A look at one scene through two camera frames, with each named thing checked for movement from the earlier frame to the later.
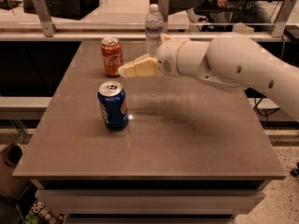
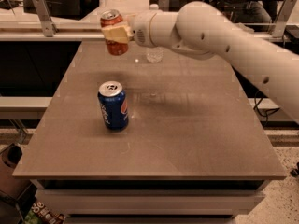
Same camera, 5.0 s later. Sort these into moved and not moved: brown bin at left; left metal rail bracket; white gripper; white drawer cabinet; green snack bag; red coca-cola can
Moved: red coca-cola can; white gripper
Not moved: green snack bag; left metal rail bracket; white drawer cabinet; brown bin at left
